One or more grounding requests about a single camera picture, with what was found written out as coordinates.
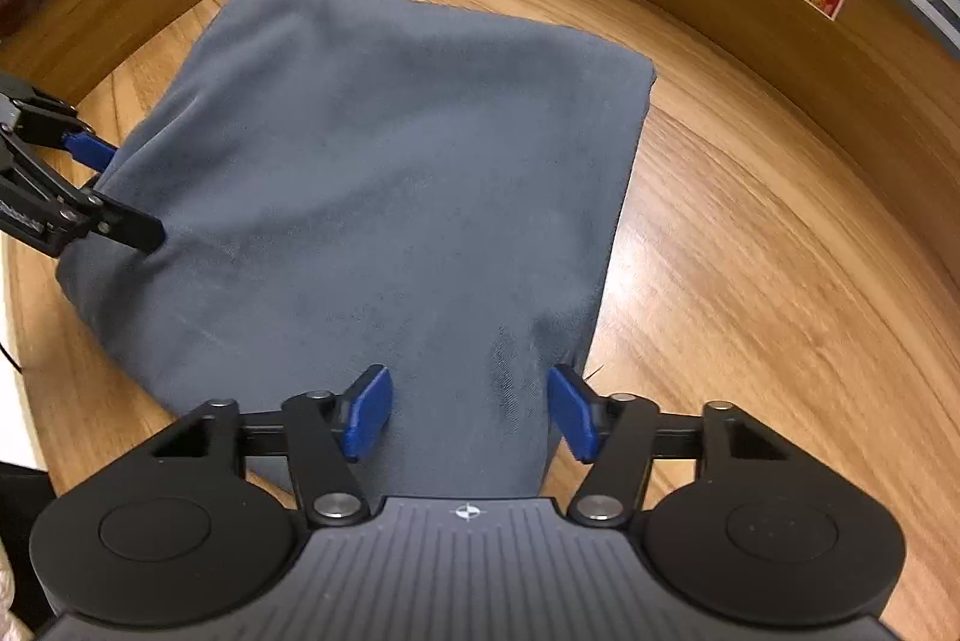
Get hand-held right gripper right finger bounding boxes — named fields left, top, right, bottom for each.
left=547, top=365, right=793, bottom=528

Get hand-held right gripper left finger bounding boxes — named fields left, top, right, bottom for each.
left=150, top=365, right=396, bottom=528

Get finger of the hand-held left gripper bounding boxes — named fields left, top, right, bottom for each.
left=0, top=129, right=166, bottom=256
left=0, top=73, right=119, bottom=171

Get grey pants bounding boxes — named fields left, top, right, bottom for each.
left=56, top=0, right=659, bottom=499

